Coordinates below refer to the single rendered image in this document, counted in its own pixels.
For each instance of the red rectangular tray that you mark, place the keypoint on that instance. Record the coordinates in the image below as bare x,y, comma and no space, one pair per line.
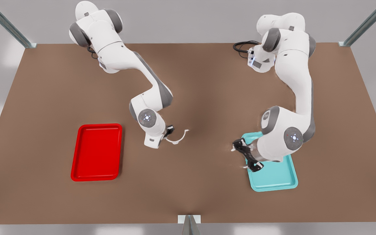
96,151

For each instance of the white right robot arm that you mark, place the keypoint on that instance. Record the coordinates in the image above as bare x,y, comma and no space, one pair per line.
116,55

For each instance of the silver frame post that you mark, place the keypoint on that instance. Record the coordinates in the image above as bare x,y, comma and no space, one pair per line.
189,224
5,24
367,23

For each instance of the white drainage pipe clamp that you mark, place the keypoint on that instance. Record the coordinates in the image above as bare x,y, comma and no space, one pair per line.
179,140

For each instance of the teal rectangular tray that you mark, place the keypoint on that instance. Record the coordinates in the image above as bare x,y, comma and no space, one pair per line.
274,178

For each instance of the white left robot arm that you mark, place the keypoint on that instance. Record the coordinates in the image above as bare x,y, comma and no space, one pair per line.
294,65

